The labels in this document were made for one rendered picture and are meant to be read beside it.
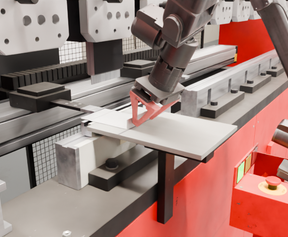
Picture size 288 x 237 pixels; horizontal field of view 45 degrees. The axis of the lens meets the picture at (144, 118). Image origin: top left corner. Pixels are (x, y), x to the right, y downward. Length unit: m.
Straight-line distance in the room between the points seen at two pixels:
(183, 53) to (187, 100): 0.56
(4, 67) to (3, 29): 0.68
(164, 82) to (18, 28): 0.27
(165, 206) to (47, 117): 0.42
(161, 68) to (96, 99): 0.51
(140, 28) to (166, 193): 0.35
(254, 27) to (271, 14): 1.97
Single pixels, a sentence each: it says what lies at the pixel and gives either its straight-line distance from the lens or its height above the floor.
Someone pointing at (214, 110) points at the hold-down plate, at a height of 0.90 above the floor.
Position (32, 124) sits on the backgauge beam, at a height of 0.94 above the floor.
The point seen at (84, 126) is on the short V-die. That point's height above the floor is 0.99.
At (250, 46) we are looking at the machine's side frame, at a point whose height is 0.91.
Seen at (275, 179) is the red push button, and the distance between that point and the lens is 0.98.
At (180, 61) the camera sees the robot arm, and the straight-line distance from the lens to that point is 0.65.
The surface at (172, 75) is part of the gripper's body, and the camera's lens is 0.66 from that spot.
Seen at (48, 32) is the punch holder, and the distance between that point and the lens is 0.61.
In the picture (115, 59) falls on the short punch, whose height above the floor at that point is 1.13.
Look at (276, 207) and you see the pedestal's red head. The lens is 0.96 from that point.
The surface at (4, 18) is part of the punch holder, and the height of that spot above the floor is 1.23.
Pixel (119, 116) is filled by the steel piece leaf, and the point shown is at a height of 1.00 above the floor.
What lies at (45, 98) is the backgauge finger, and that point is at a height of 1.02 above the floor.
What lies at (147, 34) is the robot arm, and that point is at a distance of 0.67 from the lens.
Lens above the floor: 1.25
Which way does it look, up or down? 19 degrees down
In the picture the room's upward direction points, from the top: straight up
